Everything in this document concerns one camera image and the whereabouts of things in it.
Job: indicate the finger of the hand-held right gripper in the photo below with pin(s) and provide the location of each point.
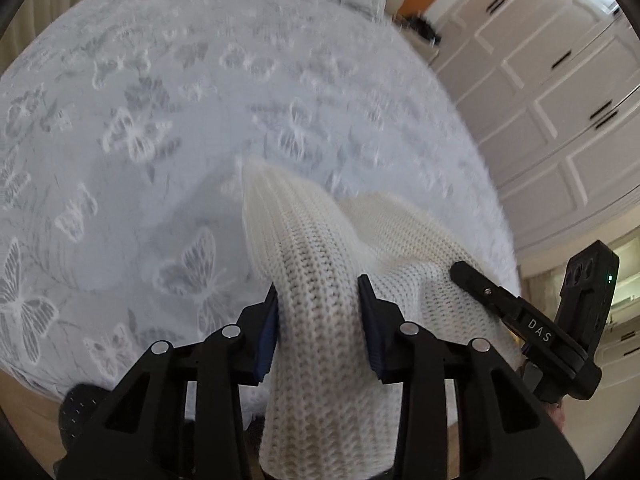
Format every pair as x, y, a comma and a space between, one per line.
480, 287

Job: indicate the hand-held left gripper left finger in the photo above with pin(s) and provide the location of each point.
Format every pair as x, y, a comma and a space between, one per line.
265, 340

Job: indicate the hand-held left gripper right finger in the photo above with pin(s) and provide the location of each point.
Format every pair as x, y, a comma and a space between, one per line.
372, 330

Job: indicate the white red navy knit sweater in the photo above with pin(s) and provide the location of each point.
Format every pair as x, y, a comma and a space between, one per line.
320, 285

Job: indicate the white panelled wardrobe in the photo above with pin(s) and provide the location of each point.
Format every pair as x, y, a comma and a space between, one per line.
540, 85

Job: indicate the grey butterfly print bedspread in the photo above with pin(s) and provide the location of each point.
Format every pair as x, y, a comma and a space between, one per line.
200, 110

